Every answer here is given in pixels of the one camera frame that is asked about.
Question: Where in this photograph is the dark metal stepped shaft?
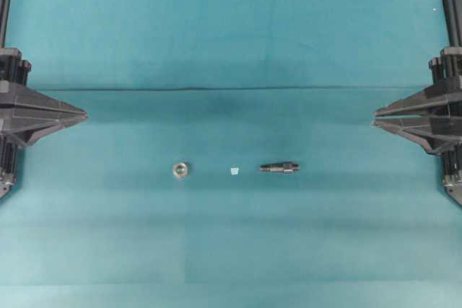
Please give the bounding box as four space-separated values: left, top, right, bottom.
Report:
259 162 300 174

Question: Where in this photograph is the silver metal washer ring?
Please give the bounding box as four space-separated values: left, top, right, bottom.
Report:
172 162 193 180

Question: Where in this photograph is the black right frame rail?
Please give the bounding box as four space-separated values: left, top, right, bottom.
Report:
443 0 462 47

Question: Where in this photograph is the black left frame rail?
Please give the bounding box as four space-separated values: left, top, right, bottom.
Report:
0 0 11 48

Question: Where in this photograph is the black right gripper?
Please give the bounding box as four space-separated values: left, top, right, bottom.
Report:
371 46 462 204

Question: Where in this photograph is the black frame rail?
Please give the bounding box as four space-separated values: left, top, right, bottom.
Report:
0 0 11 48
443 0 462 47

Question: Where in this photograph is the teal table cloth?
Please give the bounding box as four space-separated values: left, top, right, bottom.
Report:
1 0 461 307

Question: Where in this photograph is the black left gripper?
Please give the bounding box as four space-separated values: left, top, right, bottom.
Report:
0 47 90 201

